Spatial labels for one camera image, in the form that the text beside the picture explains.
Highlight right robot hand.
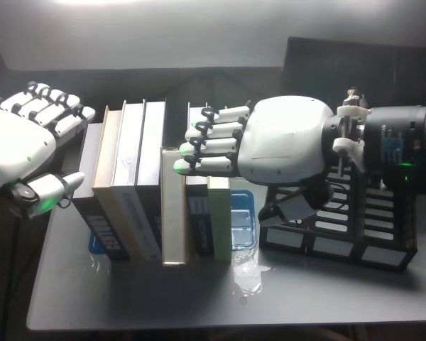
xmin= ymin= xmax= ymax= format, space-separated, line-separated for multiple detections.
xmin=173 ymin=94 xmax=337 ymax=228

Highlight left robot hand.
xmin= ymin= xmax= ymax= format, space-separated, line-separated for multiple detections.
xmin=0 ymin=80 xmax=97 ymax=220

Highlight cream book gold line drawing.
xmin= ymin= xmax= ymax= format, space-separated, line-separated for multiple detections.
xmin=160 ymin=147 xmax=188 ymax=267

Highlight blue plastic bookend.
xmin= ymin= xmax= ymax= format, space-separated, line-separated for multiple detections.
xmin=87 ymin=190 xmax=257 ymax=256

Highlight beige book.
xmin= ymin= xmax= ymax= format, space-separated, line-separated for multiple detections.
xmin=92 ymin=104 xmax=124 ymax=200

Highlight pale green book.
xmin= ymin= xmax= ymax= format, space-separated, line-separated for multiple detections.
xmin=207 ymin=175 xmax=233 ymax=262

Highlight black backdrop panel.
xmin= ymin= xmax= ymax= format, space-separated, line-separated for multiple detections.
xmin=281 ymin=36 xmax=426 ymax=107

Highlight dark book with grey label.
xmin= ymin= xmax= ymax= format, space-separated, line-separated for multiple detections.
xmin=185 ymin=102 xmax=216 ymax=256

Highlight large black book white letters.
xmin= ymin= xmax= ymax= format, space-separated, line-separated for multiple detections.
xmin=72 ymin=122 xmax=131 ymax=262

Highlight plain black book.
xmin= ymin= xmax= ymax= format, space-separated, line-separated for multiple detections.
xmin=136 ymin=101 xmax=168 ymax=249

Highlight clear plastic wrap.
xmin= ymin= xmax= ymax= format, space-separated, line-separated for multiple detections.
xmin=230 ymin=248 xmax=273 ymax=296

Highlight black mesh file basket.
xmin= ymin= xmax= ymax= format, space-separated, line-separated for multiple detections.
xmin=258 ymin=156 xmax=419 ymax=275

